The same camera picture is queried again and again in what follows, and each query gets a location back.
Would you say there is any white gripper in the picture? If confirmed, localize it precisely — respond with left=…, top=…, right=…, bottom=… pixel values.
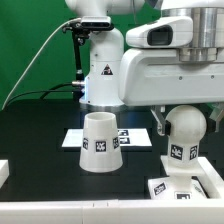
left=118, top=16, right=224, bottom=136

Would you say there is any white square lamp base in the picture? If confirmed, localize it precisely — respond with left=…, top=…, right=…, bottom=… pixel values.
left=147, top=154, right=209, bottom=201

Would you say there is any white L-shaped fence wall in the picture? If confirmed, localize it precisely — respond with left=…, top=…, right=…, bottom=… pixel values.
left=0, top=157, right=224, bottom=224

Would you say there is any black camera on stand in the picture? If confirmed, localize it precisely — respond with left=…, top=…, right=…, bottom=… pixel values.
left=62, top=16, right=114, bottom=100

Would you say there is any white lamp bulb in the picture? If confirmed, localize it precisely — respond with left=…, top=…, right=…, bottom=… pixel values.
left=166, top=105, right=207, bottom=167

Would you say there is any grey camera cable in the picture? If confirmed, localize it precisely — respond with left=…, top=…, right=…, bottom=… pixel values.
left=1, top=18, right=83, bottom=111

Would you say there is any black cable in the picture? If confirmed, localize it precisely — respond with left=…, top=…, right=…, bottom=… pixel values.
left=1, top=83, right=81, bottom=109

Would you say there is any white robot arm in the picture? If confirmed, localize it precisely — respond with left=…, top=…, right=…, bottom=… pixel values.
left=65, top=0, right=224, bottom=135

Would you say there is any white conical lamp shade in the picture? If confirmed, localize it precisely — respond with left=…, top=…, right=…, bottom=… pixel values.
left=79, top=112, right=123, bottom=173

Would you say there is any white marker tag sheet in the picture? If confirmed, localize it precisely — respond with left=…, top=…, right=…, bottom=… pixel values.
left=62, top=128, right=152, bottom=148

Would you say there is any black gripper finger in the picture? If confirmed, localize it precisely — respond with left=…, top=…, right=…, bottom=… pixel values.
left=207, top=102, right=224, bottom=132

